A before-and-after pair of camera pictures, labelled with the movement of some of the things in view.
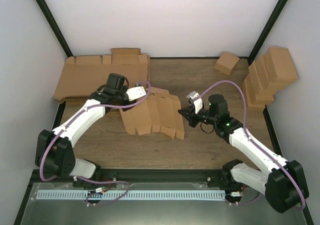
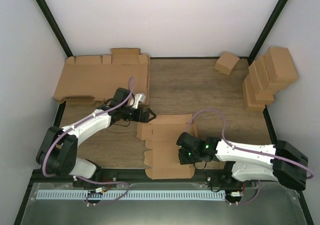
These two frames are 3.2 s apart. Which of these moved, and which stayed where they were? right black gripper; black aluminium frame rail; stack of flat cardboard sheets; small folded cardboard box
Moved: right black gripper
Stayed: black aluminium frame rail; stack of flat cardboard sheets; small folded cardboard box
